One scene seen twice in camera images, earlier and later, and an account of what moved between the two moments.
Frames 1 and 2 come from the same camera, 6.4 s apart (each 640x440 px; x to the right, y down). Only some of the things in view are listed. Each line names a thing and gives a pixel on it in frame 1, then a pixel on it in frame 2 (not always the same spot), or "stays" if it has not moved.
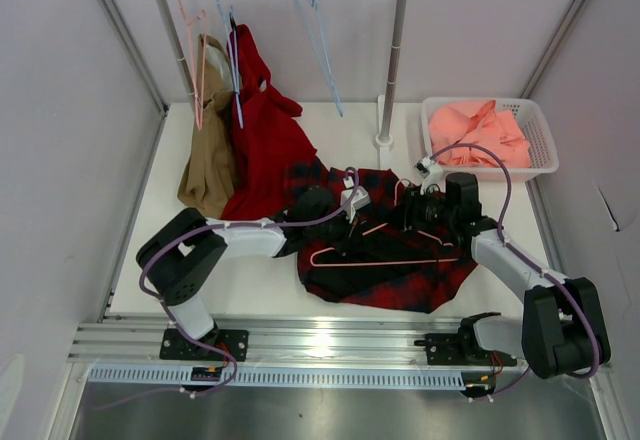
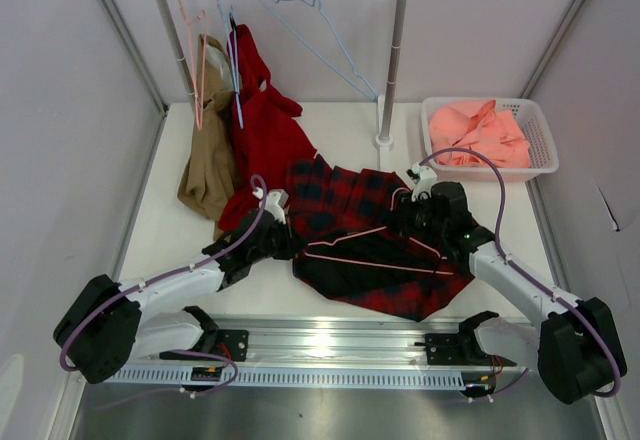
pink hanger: (444, 244) -> (373, 262)
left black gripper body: (336, 231) -> (278, 245)
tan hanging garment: (209, 184) stays
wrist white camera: (360, 199) -> (276, 201)
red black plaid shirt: (363, 252) stays
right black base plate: (463, 348) stays
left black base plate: (177, 346) stays
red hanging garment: (267, 143) stays
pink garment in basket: (478, 123) stays
